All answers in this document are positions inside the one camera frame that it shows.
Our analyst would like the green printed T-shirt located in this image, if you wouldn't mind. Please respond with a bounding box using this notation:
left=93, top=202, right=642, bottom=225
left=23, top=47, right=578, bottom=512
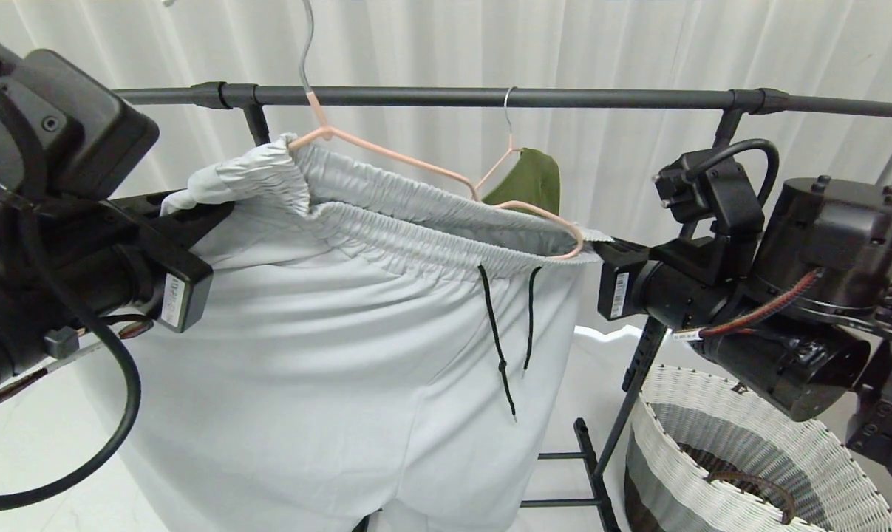
left=483, top=148, right=562, bottom=216

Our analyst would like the black clothes rack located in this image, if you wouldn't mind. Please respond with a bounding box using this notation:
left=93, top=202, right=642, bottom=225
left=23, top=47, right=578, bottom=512
left=113, top=81, right=892, bottom=532

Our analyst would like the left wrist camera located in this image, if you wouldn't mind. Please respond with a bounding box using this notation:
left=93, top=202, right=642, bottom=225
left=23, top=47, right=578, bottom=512
left=0, top=41, right=160, bottom=200

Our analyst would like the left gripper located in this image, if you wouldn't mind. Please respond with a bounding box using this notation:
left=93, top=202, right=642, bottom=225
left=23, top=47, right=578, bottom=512
left=17, top=194, right=215, bottom=348

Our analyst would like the pink clothes hanger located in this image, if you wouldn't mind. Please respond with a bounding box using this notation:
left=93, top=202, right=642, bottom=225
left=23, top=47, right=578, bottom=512
left=474, top=86, right=526, bottom=199
left=161, top=0, right=587, bottom=261

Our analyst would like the pale grey garment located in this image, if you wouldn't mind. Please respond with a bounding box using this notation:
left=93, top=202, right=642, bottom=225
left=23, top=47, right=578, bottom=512
left=76, top=133, right=615, bottom=532

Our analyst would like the white curtain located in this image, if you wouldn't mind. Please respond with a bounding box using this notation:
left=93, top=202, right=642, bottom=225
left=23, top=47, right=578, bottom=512
left=0, top=0, right=892, bottom=348

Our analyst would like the white laundry basket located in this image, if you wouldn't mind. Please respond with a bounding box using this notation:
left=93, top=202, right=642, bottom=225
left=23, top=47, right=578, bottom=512
left=623, top=364, right=892, bottom=532

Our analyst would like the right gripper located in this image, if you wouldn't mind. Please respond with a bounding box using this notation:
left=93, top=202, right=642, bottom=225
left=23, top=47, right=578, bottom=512
left=597, top=240, right=727, bottom=333

